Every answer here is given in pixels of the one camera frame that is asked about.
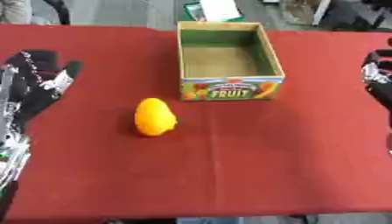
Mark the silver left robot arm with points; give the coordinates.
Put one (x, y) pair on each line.
(9, 145)

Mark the black chair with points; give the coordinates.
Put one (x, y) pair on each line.
(352, 14)

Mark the orange toy fruit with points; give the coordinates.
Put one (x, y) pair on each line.
(154, 117)

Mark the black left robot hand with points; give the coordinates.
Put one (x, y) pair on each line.
(31, 84)

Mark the green and white box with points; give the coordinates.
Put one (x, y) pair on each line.
(214, 11)

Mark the open cardboard box green inside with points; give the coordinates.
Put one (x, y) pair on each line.
(227, 62)

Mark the black curved chair leg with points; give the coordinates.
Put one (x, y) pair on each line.
(60, 11)

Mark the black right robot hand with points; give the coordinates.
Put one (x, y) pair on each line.
(380, 84)

